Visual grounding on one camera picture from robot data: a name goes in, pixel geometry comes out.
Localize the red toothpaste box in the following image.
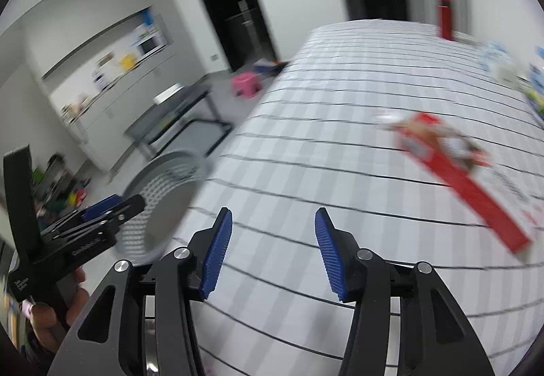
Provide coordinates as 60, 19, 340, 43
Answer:
389, 112, 543, 254

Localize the person left hand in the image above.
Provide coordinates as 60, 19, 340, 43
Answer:
30, 267, 89, 353

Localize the grey perforated laundry basket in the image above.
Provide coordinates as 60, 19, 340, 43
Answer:
114, 150, 208, 265

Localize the grey cabinet counter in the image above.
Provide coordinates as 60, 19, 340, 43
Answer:
20, 0, 209, 173

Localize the white black checkered tablecloth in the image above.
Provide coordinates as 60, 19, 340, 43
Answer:
173, 20, 543, 375

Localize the black glass side table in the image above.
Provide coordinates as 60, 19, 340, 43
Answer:
123, 84, 233, 160

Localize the yellow container on counter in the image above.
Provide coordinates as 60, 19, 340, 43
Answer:
119, 54, 138, 72

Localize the white microwave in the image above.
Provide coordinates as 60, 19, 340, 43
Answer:
136, 32, 167, 58

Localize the pink plastic stool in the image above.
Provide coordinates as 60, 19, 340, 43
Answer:
232, 72, 262, 99

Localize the broom with dustpan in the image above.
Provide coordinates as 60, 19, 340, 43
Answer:
253, 1, 284, 78

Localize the blue white tissue pack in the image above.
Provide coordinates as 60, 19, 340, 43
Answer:
478, 42, 515, 76

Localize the white charger box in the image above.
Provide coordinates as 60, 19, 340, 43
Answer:
492, 63, 519, 90

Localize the milk powder jar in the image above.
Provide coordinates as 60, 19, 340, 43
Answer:
525, 46, 544, 121

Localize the red thermos bottle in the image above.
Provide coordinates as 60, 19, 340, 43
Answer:
437, 0, 454, 40

